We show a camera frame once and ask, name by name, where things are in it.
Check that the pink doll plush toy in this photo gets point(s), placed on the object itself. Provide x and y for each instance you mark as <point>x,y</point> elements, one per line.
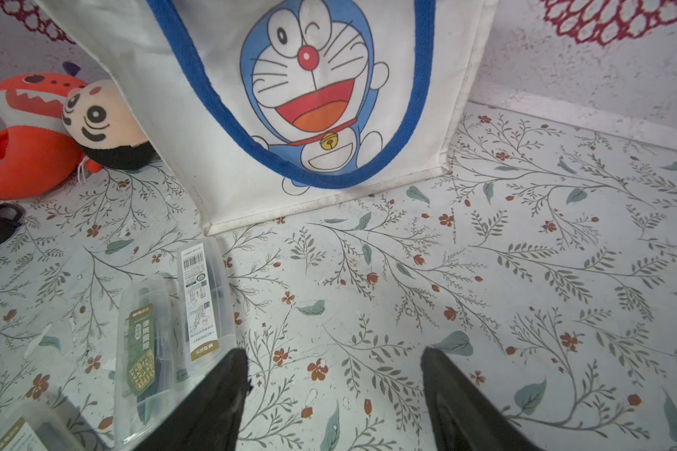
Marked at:
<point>101,123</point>

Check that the red monster plush toy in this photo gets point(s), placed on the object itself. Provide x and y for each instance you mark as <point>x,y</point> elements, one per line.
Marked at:
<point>36,151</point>

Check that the clear compass set front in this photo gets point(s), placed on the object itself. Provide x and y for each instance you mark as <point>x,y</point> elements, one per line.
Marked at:
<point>32,426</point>

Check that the white Doraemon canvas bag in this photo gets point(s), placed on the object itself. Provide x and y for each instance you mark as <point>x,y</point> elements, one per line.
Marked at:
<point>265,109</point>

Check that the clear compass set green label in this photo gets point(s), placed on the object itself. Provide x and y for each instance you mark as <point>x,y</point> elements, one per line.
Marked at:
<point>147,359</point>

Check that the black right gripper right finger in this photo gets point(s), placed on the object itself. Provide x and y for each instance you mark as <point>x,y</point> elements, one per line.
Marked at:
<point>461,417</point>

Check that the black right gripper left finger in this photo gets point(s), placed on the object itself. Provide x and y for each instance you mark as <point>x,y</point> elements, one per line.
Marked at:
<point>209,417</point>

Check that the clear compass set white label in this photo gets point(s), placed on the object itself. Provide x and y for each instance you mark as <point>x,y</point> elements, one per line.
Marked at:
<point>206,306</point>

